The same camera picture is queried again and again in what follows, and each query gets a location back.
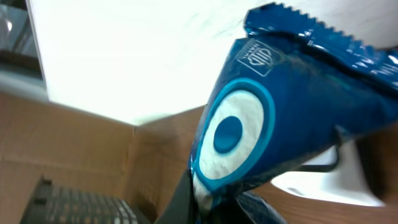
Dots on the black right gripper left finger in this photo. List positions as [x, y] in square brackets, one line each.
[182, 208]

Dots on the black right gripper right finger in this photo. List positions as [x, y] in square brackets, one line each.
[258, 210]

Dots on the blue Oreo cookie pack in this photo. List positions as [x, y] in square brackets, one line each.
[285, 94]

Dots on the grey plastic shopping basket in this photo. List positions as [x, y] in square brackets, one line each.
[50, 204]

